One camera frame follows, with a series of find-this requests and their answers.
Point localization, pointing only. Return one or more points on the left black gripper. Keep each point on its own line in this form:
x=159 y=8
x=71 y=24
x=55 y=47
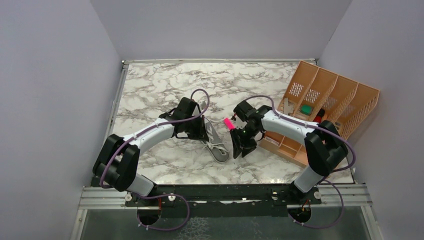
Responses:
x=201 y=133

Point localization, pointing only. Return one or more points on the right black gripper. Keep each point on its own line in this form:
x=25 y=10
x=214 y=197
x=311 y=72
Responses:
x=237 y=142

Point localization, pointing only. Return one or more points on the grey canvas sneaker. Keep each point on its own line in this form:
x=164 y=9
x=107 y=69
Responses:
x=214 y=144

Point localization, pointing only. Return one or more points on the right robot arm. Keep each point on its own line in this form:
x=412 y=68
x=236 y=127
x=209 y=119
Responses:
x=325 y=148

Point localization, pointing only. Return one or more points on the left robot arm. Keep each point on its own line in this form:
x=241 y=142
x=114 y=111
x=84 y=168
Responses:
x=117 y=162

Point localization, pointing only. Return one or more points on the pink plastic bar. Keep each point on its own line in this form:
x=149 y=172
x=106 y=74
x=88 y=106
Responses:
x=228 y=123

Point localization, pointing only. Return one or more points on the green cap item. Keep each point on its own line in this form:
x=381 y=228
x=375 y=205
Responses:
x=306 y=110

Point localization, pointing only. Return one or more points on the red cap bottle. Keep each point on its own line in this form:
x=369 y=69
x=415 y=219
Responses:
x=319 y=117

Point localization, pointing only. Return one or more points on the orange plastic organizer tray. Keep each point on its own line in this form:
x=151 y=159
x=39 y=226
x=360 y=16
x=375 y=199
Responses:
x=346 y=102

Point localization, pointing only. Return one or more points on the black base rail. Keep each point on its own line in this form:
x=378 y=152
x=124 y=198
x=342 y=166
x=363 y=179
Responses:
x=222 y=200

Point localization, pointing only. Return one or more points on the grey metal bracket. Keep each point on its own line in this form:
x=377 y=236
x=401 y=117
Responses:
x=287 y=107

